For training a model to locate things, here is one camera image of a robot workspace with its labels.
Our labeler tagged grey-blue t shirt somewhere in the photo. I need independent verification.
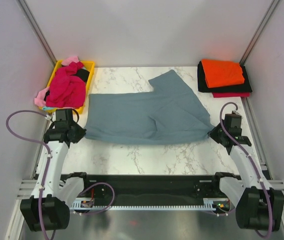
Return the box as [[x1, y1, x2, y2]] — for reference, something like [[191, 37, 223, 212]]
[[85, 70, 213, 145]]

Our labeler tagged yellow plastic bin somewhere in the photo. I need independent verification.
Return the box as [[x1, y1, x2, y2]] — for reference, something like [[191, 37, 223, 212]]
[[39, 60, 95, 114]]

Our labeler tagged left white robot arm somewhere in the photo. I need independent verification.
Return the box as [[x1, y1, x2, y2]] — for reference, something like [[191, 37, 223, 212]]
[[20, 108, 92, 232]]

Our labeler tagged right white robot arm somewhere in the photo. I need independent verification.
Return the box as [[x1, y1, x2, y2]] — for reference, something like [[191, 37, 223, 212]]
[[209, 111, 284, 232]]

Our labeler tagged folded magenta t shirt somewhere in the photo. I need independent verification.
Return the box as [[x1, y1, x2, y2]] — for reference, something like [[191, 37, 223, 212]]
[[212, 92, 250, 98]]

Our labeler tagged light pink t shirt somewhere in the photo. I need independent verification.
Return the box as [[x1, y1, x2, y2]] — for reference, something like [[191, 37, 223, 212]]
[[34, 56, 79, 107]]

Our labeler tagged folded black t shirt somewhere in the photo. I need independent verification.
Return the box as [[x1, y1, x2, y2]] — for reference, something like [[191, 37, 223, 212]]
[[197, 61, 253, 93]]

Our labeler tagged magenta t shirt in bin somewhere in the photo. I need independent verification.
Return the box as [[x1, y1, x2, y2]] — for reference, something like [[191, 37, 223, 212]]
[[45, 62, 86, 109]]

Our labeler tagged folded orange t shirt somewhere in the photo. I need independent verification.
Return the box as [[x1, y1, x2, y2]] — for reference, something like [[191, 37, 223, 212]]
[[201, 59, 245, 89]]

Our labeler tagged black garment in bin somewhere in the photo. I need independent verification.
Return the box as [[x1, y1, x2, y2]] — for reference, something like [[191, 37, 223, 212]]
[[74, 68, 90, 83]]

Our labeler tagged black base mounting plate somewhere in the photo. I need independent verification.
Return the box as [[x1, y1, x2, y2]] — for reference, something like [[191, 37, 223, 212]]
[[64, 174, 240, 207]]

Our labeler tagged aluminium front rail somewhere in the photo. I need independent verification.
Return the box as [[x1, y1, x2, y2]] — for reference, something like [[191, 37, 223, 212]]
[[16, 179, 284, 200]]

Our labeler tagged white slotted cable duct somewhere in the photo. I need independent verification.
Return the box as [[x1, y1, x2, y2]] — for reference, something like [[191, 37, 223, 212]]
[[70, 198, 230, 212]]

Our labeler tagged right aluminium frame post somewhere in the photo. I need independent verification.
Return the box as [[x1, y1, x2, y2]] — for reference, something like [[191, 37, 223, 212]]
[[240, 0, 282, 66]]

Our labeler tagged aluminium frame post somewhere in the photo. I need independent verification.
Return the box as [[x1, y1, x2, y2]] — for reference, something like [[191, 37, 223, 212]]
[[240, 0, 282, 66], [16, 0, 57, 66]]

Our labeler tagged left aluminium frame post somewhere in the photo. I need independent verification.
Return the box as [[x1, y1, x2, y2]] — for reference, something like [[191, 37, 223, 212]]
[[16, 0, 57, 66]]

